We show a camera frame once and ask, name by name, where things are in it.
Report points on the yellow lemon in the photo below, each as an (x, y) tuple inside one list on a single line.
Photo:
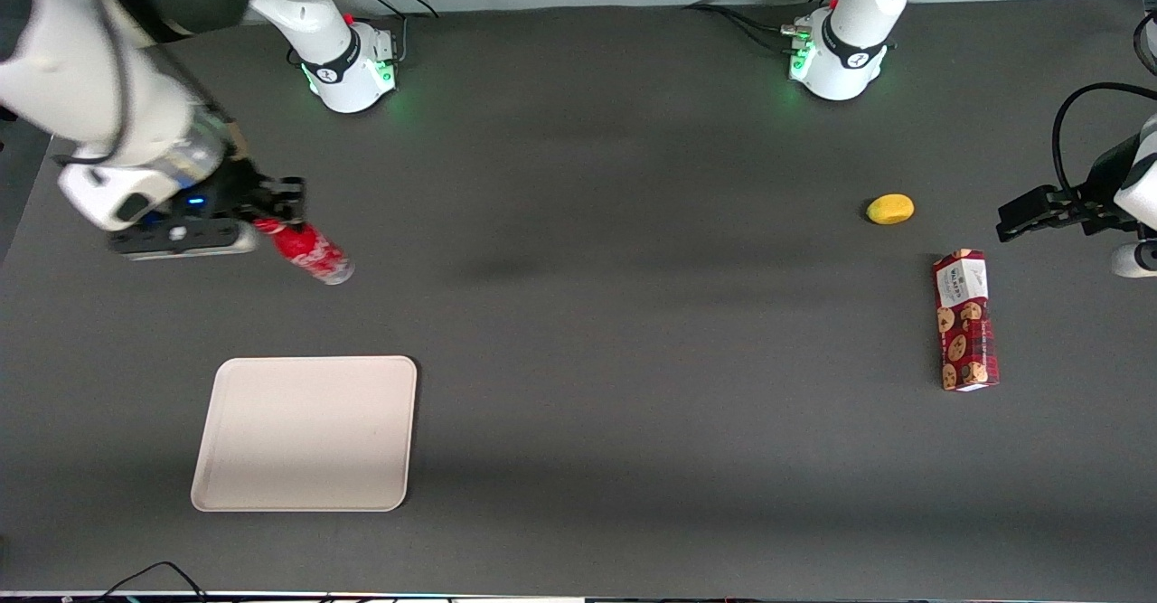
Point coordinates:
[(890, 209)]

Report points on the beige rectangular tray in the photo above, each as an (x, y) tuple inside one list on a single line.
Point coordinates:
[(305, 433)]

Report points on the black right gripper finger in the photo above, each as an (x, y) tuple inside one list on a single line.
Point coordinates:
[(282, 213), (285, 189)]

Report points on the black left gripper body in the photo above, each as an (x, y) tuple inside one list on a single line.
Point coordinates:
[(1099, 183)]

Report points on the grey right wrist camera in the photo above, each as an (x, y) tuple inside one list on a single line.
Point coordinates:
[(181, 238)]

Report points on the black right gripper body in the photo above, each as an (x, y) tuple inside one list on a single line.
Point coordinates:
[(237, 186)]

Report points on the red cookie box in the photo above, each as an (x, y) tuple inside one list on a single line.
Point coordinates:
[(965, 321)]

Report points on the red coke bottle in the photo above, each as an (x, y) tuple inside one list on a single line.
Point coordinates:
[(315, 253)]

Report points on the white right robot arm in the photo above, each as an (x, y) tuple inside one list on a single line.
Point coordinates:
[(99, 51)]

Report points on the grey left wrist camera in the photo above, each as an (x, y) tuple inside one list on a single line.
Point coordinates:
[(1135, 259)]

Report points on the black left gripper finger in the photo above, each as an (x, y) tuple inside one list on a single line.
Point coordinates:
[(1035, 199), (1030, 226)]

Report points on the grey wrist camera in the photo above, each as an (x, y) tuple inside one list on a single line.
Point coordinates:
[(1135, 259), (181, 238)]

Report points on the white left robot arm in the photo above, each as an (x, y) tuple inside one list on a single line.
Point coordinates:
[(854, 33)]

